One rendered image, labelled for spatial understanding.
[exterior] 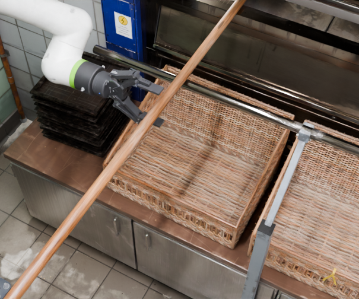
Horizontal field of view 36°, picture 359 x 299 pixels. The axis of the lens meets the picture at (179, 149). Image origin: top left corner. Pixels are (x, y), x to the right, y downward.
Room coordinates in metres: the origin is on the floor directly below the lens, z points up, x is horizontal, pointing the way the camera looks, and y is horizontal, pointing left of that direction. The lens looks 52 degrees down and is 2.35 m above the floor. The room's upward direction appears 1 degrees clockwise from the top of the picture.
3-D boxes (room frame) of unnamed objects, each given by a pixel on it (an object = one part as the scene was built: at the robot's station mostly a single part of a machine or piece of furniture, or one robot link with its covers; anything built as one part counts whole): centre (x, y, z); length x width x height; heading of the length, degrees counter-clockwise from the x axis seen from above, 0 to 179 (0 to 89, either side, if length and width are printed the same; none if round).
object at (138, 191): (1.28, -0.07, 0.72); 0.56 x 0.49 x 0.28; 61
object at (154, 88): (1.08, 0.08, 1.26); 0.07 x 0.03 x 0.01; 62
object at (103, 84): (1.15, 0.20, 1.19); 0.09 x 0.07 x 0.08; 62
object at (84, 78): (1.18, 0.26, 1.19); 0.12 x 0.06 x 0.09; 152
